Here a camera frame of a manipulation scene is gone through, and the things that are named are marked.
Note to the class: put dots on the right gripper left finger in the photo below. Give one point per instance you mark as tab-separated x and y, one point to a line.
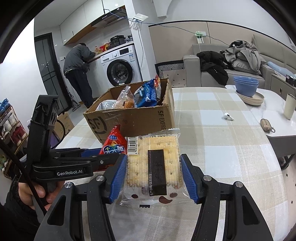
63	220

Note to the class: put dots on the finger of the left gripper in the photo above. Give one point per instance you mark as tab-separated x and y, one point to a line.
99	159

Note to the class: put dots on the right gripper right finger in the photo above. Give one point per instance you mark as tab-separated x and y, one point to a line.
243	219

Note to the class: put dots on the red corn chip bag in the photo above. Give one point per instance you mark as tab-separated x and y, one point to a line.
115	143

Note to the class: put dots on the cracker sandwich pack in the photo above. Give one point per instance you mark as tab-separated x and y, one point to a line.
153	171

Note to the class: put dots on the orange meat floss cake pack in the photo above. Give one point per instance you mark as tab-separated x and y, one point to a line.
125	99

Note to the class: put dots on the blue oreo cookie pack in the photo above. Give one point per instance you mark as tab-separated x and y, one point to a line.
149	94

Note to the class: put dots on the small cardboard box on floor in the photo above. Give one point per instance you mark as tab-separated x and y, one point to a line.
67	123

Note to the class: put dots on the SF cardboard box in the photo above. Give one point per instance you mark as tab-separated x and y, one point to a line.
132	121

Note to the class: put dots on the plaid tablecloth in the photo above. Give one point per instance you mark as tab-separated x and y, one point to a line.
228	151

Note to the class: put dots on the person in grey jacket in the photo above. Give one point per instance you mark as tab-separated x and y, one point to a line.
75	70

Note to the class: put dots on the white washing machine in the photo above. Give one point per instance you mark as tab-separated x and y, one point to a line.
121	66

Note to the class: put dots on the beige key pouch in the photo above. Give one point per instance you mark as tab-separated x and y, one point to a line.
266	126

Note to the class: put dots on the white earbud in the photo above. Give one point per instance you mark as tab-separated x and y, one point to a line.
227	116

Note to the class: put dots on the black white playpen panel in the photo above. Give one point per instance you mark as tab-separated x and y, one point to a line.
174	71

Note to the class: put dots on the white marble coffee table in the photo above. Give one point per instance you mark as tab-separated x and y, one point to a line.
271	109

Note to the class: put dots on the black basket on washer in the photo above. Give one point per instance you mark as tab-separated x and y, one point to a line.
117	41

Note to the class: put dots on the beige plate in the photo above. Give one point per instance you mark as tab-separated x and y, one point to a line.
255	100

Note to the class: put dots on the cream cup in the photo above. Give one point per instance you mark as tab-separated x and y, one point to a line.
290	105

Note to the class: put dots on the blue bowls stack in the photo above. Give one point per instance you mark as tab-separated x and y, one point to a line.
246	86

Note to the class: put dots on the range hood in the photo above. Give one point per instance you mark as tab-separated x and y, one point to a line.
110	18

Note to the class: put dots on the black jacket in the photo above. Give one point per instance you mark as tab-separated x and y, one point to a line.
215	64

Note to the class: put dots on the grey clothes pile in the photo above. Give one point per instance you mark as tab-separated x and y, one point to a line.
244	57

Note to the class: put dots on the grey sofa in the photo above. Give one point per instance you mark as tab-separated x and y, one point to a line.
271	50

